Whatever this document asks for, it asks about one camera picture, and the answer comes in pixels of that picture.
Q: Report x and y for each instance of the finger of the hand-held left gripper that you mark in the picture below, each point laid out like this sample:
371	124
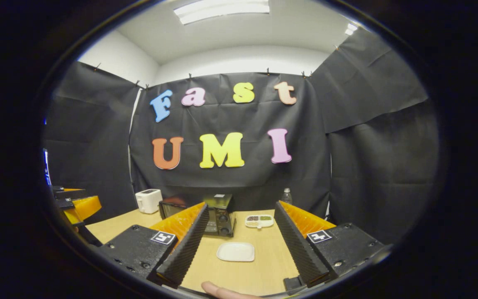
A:
71	193
85	207

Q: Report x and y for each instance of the lit computer screen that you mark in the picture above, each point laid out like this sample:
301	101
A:
47	166

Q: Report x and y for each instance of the black electric oven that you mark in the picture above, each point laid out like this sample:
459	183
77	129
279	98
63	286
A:
222	218

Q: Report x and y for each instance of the large ceiling light panel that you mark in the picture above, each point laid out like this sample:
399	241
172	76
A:
222	10

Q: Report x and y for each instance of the clear plastic water bottle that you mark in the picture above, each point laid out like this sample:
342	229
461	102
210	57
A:
286	196

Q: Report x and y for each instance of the white divided condiment dish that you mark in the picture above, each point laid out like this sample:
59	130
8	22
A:
259	221

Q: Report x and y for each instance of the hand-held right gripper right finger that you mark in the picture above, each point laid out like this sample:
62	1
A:
301	249

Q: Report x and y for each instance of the small ceiling light panel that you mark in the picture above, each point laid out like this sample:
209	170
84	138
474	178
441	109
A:
351	29

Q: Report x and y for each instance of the black backdrop cloth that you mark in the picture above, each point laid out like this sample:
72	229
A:
367	166

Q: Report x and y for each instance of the white toaster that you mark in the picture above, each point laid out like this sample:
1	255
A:
148	201

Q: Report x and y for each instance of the white rectangular plate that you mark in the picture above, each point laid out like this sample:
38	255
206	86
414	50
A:
235	251

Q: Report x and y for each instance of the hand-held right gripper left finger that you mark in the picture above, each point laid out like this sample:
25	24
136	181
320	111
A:
185	249

